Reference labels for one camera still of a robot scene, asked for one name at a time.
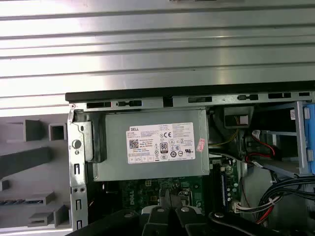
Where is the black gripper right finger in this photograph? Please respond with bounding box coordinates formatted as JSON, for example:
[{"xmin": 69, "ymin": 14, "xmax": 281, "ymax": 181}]
[{"xmin": 171, "ymin": 193, "xmax": 307, "ymax": 236}]

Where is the blue drive bay bracket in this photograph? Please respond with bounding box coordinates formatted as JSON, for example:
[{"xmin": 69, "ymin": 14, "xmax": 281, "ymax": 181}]
[{"xmin": 302, "ymin": 104, "xmax": 315, "ymax": 175}]

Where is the black cable bundle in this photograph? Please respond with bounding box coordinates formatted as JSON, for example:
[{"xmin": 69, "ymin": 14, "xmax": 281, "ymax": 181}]
[{"xmin": 255, "ymin": 177, "xmax": 315, "ymax": 227}]

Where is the black RAM slot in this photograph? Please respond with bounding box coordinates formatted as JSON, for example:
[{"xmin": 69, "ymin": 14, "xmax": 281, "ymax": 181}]
[{"xmin": 213, "ymin": 159, "xmax": 222, "ymax": 212}]

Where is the red and black wire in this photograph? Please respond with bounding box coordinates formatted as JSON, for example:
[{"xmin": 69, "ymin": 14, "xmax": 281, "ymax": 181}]
[{"xmin": 246, "ymin": 142, "xmax": 276, "ymax": 163}]

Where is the yellow wire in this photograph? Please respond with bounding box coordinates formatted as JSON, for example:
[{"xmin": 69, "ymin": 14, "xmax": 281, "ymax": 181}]
[{"xmin": 208, "ymin": 117, "xmax": 241, "ymax": 151}]

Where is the grey metal drive cage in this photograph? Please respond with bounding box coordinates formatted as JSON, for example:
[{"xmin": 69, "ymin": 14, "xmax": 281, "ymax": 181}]
[{"xmin": 251, "ymin": 100, "xmax": 308, "ymax": 179}]

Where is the green motherboard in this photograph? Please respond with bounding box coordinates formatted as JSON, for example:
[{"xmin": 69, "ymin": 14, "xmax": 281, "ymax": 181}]
[{"xmin": 102, "ymin": 157, "xmax": 244, "ymax": 222}]

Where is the black PC case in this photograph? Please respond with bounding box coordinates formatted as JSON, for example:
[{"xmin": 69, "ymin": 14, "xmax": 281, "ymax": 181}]
[{"xmin": 65, "ymin": 81, "xmax": 315, "ymax": 236}]

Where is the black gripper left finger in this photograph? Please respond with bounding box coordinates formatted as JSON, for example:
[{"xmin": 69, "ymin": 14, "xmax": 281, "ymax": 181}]
[{"xmin": 71, "ymin": 189, "xmax": 173, "ymax": 236}]

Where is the metal CPU socket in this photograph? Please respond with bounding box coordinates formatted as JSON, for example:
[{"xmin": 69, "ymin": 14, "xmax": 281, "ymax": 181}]
[{"xmin": 172, "ymin": 188, "xmax": 195, "ymax": 209}]

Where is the grey parts rack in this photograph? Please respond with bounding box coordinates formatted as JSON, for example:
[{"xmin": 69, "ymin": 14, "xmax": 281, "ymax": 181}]
[{"xmin": 0, "ymin": 115, "xmax": 72, "ymax": 229}]

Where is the grey power supply unit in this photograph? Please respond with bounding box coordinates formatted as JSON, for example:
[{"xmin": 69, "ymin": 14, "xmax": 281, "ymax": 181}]
[{"xmin": 85, "ymin": 109, "xmax": 210, "ymax": 183}]

